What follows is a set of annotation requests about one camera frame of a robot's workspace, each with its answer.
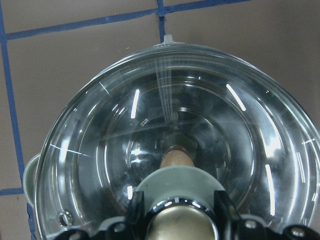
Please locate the glass pot lid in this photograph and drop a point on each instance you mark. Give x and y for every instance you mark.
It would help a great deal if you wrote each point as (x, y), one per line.
(244, 133)

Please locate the brown egg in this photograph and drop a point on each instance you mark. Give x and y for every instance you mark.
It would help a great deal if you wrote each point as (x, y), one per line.
(176, 157)

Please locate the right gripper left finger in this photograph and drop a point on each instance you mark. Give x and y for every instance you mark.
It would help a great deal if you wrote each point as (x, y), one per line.
(137, 220)

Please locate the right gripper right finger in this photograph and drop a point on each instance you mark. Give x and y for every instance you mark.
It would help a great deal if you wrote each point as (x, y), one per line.
(227, 217)

